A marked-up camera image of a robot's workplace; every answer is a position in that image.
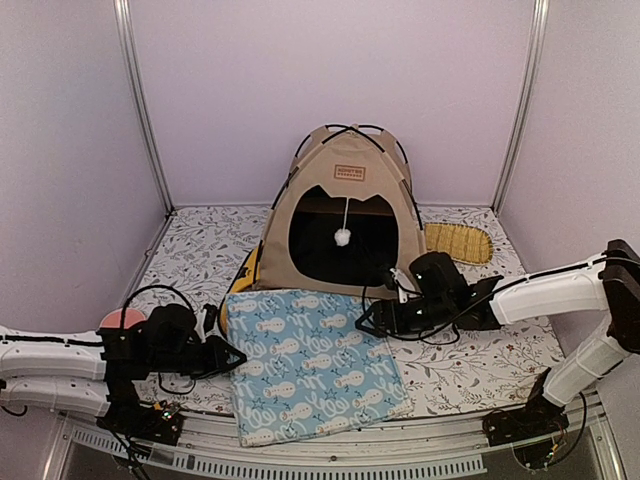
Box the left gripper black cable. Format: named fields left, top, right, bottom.
left=122, top=284, right=201, bottom=396

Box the left aluminium frame post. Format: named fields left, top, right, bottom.
left=113, top=0, right=175, bottom=216

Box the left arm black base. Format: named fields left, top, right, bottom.
left=96, top=400, right=184, bottom=446

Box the aluminium frame post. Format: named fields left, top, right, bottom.
left=113, top=0, right=175, bottom=216
left=491, top=0, right=550, bottom=217

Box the white pompom hanging toy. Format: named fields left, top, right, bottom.
left=334, top=198, right=351, bottom=247

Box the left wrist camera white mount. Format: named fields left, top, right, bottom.
left=196, top=304, right=218, bottom=341

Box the beige fabric pet tent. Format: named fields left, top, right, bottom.
left=247, top=122, right=429, bottom=301

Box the golden leaf shaped tray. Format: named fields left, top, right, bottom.
left=425, top=223, right=493, bottom=266

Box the pink round bowl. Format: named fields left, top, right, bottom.
left=100, top=308, right=147, bottom=329

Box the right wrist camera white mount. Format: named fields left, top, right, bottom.
left=390, top=268, right=419, bottom=304

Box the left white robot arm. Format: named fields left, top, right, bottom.
left=1, top=303, right=247, bottom=405

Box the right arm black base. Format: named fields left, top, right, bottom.
left=482, top=368, right=569, bottom=470

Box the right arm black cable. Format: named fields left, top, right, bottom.
left=359, top=267, right=606, bottom=346

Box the blue snowman pattern mat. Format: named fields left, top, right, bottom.
left=226, top=290, right=413, bottom=448

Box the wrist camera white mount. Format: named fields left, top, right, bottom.
left=196, top=304, right=218, bottom=341
left=390, top=268, right=419, bottom=304

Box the right aluminium frame post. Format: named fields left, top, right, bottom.
left=491, top=0, right=550, bottom=217

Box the yellow pet bowl stand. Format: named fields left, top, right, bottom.
left=217, top=244, right=262, bottom=336

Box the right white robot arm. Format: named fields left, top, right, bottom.
left=355, top=239, right=639, bottom=412

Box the aluminium front rail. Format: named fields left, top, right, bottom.
left=44, top=390, right=632, bottom=479

